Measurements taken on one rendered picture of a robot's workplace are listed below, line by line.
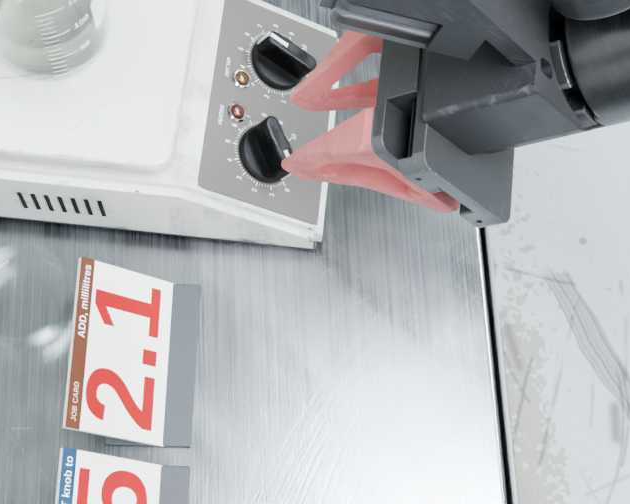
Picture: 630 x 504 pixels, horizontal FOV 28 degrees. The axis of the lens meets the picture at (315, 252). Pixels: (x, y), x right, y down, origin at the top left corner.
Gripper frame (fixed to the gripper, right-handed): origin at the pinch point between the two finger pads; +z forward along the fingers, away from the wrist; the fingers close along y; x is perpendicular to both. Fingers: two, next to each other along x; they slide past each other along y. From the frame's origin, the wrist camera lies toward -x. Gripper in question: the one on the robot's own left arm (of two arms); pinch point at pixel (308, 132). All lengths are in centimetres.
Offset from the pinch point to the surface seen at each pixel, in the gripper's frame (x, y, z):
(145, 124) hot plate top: -2.1, -1.6, 9.1
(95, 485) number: 2.3, 15.5, 13.2
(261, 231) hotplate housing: 6.2, 1.1, 8.1
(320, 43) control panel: 7.0, -10.5, 6.4
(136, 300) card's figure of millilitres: 3.1, 5.3, 13.6
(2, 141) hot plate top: -6.5, 0.2, 14.3
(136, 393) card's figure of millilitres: 3.9, 10.3, 13.1
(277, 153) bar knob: 4.1, -2.0, 5.7
